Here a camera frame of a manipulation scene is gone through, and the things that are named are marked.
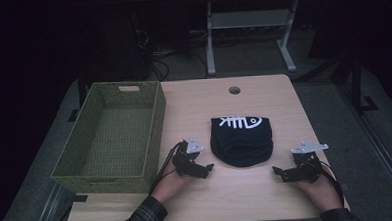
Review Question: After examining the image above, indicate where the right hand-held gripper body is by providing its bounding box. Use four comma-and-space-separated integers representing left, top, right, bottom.
289, 139, 331, 184

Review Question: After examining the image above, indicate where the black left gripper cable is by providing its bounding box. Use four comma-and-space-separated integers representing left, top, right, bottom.
146, 141, 188, 196

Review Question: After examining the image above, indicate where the green woven basket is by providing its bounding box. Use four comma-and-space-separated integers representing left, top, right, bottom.
46, 79, 171, 199

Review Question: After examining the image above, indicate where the grey metal stand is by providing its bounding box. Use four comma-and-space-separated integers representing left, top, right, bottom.
203, 0, 304, 78

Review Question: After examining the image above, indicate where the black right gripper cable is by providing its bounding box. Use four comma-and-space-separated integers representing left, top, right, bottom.
318, 159, 346, 209

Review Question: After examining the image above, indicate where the person's left hand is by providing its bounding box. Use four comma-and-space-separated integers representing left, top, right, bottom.
149, 167, 202, 205

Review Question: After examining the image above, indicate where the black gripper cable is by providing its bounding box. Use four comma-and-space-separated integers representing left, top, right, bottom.
318, 159, 346, 209
146, 141, 188, 196

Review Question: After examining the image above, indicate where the person's right hand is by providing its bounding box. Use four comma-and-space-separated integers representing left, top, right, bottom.
295, 172, 345, 214

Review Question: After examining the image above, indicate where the metal floor rail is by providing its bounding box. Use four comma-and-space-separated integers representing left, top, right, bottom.
336, 80, 392, 207
28, 181, 77, 221

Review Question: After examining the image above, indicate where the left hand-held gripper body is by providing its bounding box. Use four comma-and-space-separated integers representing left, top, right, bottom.
170, 135, 207, 179

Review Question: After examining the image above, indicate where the black beanie with fishbone print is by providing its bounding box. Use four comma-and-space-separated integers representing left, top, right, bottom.
208, 114, 276, 170

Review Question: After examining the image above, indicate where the black tape piece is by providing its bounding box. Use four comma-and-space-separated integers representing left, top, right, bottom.
66, 109, 81, 123
71, 193, 89, 204

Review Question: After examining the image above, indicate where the dark metal stand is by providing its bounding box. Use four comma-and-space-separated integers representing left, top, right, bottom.
329, 47, 380, 117

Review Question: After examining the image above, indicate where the tangle of black floor cables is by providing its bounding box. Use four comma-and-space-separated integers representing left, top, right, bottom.
131, 8, 211, 83

